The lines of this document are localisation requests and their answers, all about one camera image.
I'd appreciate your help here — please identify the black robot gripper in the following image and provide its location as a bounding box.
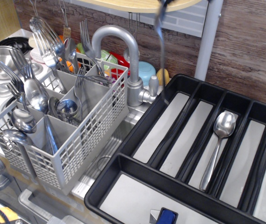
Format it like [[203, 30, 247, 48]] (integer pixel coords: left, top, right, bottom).
[[159, 0, 175, 4]]

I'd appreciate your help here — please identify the big steel spoon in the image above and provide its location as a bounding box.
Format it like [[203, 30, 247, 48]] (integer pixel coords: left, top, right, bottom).
[[154, 0, 169, 105]]

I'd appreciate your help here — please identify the slotted steel spoon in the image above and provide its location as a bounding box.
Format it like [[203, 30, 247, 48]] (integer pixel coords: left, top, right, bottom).
[[29, 16, 65, 57]]

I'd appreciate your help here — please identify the steel spoon in tray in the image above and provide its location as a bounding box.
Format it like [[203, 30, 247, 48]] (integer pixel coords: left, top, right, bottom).
[[199, 111, 236, 191]]

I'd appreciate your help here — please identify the steel spoon behind centre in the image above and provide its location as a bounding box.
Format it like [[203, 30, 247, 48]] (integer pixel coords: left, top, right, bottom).
[[24, 78, 49, 114]]

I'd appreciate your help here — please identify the black cutlery tray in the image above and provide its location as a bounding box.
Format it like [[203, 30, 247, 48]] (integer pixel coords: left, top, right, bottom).
[[84, 74, 266, 224]]

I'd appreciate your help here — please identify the grey plastic cutlery basket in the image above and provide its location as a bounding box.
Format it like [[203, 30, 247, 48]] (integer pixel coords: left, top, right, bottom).
[[0, 61, 129, 195]]

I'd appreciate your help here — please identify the steel spoon front left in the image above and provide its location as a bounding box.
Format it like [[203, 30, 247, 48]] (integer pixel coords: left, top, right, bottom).
[[11, 108, 37, 133]]

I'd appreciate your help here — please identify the steel spoon lowest left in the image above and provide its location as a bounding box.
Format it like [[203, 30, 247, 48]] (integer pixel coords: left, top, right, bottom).
[[0, 129, 34, 146]]

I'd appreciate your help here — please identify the light wooden round shelf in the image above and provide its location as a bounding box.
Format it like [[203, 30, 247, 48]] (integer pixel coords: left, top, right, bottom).
[[79, 0, 200, 13]]

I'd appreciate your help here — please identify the light blue toy bowl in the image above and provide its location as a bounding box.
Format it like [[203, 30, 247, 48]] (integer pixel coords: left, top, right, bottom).
[[139, 61, 156, 82]]

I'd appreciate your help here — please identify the yellow toy corn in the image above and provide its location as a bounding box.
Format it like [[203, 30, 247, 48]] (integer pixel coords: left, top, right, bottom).
[[156, 69, 170, 85]]

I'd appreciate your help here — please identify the steel fork back compartment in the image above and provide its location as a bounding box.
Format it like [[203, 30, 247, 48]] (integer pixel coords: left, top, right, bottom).
[[80, 19, 104, 77]]

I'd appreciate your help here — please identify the steel fork compartment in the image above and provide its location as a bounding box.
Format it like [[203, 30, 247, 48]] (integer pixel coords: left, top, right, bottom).
[[74, 67, 86, 121], [80, 19, 104, 77]]

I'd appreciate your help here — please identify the red toy pepper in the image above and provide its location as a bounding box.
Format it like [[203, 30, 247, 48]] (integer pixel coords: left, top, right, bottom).
[[109, 51, 129, 79]]

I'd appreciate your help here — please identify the silver kitchen faucet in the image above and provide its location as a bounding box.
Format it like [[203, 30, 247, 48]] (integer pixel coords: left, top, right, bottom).
[[92, 25, 158, 106]]

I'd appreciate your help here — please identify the steel fork middle compartment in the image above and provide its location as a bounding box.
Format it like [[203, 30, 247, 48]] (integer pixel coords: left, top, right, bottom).
[[74, 67, 86, 121]]

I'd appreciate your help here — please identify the large steel fork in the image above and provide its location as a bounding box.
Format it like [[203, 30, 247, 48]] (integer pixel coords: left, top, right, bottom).
[[33, 32, 65, 94]]

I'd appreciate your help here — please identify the steel fork left cluster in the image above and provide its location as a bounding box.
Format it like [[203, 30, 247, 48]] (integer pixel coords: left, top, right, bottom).
[[0, 44, 35, 110]]

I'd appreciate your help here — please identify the blue block bottom edge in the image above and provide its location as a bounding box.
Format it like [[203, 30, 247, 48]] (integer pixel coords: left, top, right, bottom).
[[156, 208, 178, 224]]

